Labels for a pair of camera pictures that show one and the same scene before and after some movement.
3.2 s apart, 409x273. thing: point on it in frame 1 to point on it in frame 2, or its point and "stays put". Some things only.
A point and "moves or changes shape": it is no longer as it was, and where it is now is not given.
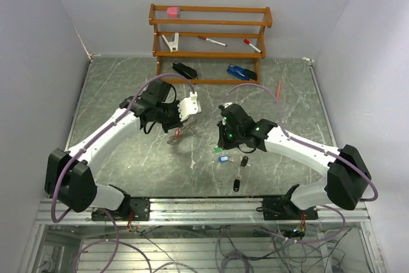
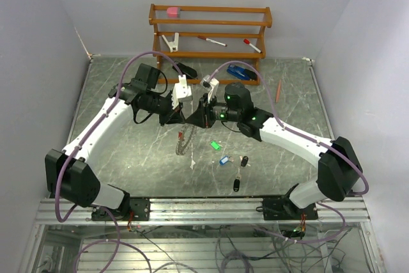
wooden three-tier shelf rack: [209, 45] stays put
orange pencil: [278, 91] stays put
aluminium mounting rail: [198, 210] stays put
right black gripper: [222, 128] to [202, 117]
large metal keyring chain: [181, 132] moves or changes shape
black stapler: [188, 72] stays put
